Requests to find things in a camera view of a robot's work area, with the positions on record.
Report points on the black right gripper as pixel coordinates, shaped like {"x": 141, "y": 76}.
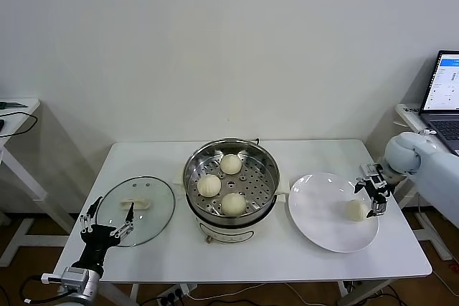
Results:
{"x": 382, "y": 191}

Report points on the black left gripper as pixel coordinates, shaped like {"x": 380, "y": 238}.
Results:
{"x": 95, "y": 245}

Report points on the white steamed baozi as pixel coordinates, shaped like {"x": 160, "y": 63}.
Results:
{"x": 230, "y": 163}
{"x": 209, "y": 185}
{"x": 233, "y": 204}
{"x": 355, "y": 210}

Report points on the round glass lid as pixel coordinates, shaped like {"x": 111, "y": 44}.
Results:
{"x": 157, "y": 209}

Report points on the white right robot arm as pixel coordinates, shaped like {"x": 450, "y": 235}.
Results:
{"x": 430, "y": 166}

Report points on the steel perforated steamer basket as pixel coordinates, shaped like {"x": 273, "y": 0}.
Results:
{"x": 191, "y": 166}

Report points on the white round plate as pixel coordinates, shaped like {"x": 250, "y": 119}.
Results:
{"x": 315, "y": 213}

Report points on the white side desk with laptop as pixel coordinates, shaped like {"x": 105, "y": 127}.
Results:
{"x": 409, "y": 114}

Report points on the white power strip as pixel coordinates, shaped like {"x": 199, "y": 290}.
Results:
{"x": 175, "y": 291}

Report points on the grey open laptop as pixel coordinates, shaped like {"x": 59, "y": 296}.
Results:
{"x": 444, "y": 80}

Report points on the small black device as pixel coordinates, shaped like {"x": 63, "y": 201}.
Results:
{"x": 1, "y": 125}

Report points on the green and black tool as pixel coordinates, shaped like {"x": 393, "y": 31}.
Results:
{"x": 10, "y": 104}

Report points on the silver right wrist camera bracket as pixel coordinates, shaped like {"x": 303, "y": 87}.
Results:
{"x": 371, "y": 170}

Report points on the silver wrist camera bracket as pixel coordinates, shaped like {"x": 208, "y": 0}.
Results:
{"x": 73, "y": 276}
{"x": 371, "y": 170}

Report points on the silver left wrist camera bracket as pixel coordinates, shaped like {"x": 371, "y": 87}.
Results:
{"x": 73, "y": 276}

